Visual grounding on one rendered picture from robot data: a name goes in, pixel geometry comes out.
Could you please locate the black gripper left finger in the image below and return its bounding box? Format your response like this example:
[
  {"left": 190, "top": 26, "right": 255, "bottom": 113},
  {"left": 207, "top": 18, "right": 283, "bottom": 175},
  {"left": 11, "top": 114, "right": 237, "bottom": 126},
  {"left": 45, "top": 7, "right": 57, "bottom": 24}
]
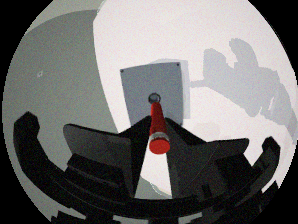
[{"left": 63, "top": 115, "right": 153, "bottom": 197}]

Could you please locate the grey sloped panel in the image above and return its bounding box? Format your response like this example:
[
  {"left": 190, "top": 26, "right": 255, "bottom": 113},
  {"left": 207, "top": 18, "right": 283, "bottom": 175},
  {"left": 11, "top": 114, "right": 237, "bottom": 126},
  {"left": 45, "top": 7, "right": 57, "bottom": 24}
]
[{"left": 120, "top": 61, "right": 184, "bottom": 127}]

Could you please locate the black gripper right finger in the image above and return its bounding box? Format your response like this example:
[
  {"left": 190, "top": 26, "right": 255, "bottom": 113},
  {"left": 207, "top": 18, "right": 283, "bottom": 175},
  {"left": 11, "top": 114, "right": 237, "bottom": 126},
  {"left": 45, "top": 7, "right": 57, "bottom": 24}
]
[{"left": 164, "top": 117, "right": 250, "bottom": 198}]

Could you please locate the red peg with white band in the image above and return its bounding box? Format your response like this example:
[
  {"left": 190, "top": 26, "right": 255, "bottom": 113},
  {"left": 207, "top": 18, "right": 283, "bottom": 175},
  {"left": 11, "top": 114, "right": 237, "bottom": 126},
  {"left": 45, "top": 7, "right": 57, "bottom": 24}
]
[{"left": 149, "top": 101, "right": 170, "bottom": 155}]

